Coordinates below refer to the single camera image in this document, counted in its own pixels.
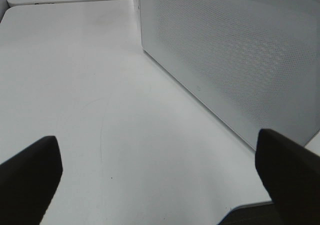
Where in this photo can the white microwave door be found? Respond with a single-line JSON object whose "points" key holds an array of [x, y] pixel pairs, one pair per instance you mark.
{"points": [[254, 63]]}

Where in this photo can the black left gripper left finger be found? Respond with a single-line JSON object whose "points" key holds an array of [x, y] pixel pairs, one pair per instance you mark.
{"points": [[28, 182]]}

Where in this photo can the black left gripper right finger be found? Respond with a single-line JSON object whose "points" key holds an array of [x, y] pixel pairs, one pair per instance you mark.
{"points": [[290, 174]]}

